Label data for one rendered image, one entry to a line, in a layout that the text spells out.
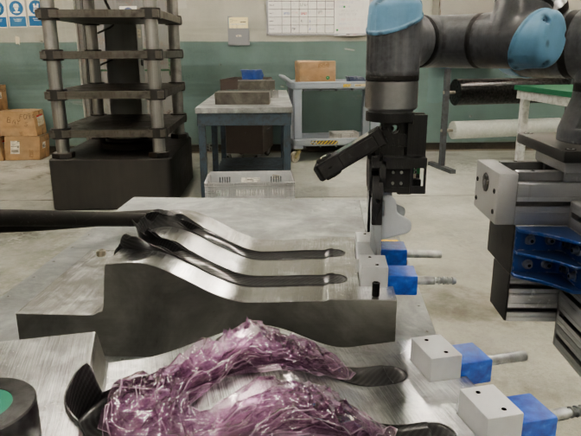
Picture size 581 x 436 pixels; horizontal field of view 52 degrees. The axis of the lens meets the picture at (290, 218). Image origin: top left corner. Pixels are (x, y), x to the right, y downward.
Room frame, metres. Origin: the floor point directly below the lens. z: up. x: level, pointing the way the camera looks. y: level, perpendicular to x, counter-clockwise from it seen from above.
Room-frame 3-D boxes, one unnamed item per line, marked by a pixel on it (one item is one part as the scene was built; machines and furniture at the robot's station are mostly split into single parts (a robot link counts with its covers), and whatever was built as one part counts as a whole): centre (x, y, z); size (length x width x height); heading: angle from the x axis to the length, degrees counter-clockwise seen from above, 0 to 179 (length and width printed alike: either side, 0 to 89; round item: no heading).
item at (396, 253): (0.86, -0.17, 0.89); 0.13 x 0.05 x 0.05; 87
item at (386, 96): (0.87, -0.15, 1.13); 0.08 x 0.08 x 0.05
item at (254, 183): (4.00, 0.28, 0.28); 0.61 x 0.41 x 0.15; 92
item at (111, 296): (0.83, 0.11, 0.87); 0.50 x 0.26 x 0.14; 86
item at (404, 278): (0.76, -0.16, 0.89); 0.13 x 0.05 x 0.05; 86
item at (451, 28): (0.92, -0.23, 1.20); 0.11 x 0.11 x 0.08; 40
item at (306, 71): (6.74, -0.28, 0.94); 0.41 x 0.33 x 0.29; 99
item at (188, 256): (0.82, 0.09, 0.92); 0.35 x 0.16 x 0.09; 86
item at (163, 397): (0.48, 0.04, 0.90); 0.26 x 0.18 x 0.08; 104
